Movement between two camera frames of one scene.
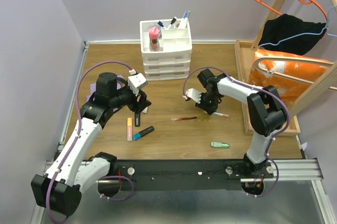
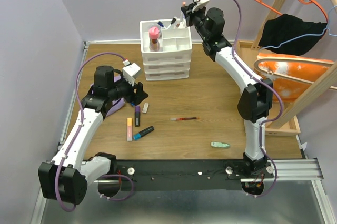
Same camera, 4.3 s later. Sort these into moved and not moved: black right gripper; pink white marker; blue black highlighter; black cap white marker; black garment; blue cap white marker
Moved: black right gripper; pink white marker
Not moved: blue black highlighter; black garment; blue cap white marker; black cap white marker
